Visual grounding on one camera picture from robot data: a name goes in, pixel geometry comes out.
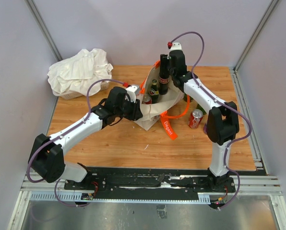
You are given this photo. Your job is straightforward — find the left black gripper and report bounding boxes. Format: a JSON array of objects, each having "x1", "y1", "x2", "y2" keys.
[{"x1": 116, "y1": 96, "x2": 143, "y2": 121}]

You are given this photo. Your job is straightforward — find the cola glass bottle red cap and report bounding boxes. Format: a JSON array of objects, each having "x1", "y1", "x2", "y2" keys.
[{"x1": 159, "y1": 73, "x2": 169, "y2": 95}]

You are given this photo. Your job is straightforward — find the canvas tote bag orange handles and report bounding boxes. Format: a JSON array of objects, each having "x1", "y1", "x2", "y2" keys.
[{"x1": 135, "y1": 61, "x2": 190, "y2": 140}]

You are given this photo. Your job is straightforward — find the green bottle gold foil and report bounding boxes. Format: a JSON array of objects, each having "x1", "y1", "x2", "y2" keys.
[{"x1": 196, "y1": 104, "x2": 207, "y2": 115}]

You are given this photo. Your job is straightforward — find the red cola can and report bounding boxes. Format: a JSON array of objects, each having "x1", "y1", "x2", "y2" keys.
[{"x1": 188, "y1": 109, "x2": 203, "y2": 129}]

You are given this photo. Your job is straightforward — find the purple soda can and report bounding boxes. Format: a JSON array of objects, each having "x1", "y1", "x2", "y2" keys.
[{"x1": 203, "y1": 123, "x2": 207, "y2": 134}]

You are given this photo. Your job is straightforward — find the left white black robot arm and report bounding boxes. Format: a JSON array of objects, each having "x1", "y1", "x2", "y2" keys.
[{"x1": 26, "y1": 85, "x2": 143, "y2": 190}]

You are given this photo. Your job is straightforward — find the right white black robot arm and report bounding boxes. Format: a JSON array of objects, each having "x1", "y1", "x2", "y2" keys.
[{"x1": 159, "y1": 50, "x2": 239, "y2": 192}]

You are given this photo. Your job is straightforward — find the white crumpled cloth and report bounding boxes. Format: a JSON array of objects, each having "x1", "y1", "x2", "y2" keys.
[{"x1": 48, "y1": 48, "x2": 113, "y2": 97}]

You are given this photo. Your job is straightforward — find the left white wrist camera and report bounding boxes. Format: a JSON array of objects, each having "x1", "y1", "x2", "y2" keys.
[{"x1": 123, "y1": 82, "x2": 141, "y2": 103}]

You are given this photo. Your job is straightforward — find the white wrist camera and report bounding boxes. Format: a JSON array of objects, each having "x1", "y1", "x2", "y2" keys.
[
  {"x1": 123, "y1": 82, "x2": 141, "y2": 103},
  {"x1": 167, "y1": 42, "x2": 182, "y2": 51}
]

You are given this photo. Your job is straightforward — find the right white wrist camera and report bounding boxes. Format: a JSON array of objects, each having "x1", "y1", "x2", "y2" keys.
[{"x1": 167, "y1": 42, "x2": 182, "y2": 51}]

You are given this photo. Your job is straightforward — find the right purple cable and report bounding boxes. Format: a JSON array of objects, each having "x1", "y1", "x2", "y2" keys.
[{"x1": 171, "y1": 31, "x2": 253, "y2": 211}]

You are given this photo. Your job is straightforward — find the purple cable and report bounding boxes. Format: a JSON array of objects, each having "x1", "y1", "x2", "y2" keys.
[
  {"x1": 27, "y1": 79, "x2": 128, "y2": 208},
  {"x1": 171, "y1": 31, "x2": 253, "y2": 211}
]

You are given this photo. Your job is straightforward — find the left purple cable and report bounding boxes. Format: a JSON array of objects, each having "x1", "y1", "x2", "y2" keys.
[{"x1": 27, "y1": 79, "x2": 128, "y2": 208}]

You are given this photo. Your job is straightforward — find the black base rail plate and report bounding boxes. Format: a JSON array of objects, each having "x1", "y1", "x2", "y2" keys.
[{"x1": 63, "y1": 165, "x2": 237, "y2": 205}]

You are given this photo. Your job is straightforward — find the right aluminium frame post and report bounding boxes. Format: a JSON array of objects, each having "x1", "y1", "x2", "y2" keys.
[{"x1": 233, "y1": 0, "x2": 281, "y2": 72}]

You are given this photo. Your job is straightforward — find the aluminium frame post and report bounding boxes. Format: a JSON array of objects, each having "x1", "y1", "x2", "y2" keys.
[
  {"x1": 233, "y1": 0, "x2": 281, "y2": 72},
  {"x1": 24, "y1": 0, "x2": 62, "y2": 61}
]

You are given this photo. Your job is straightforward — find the left aluminium frame post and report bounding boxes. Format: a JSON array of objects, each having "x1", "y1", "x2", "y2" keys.
[{"x1": 24, "y1": 0, "x2": 62, "y2": 61}]

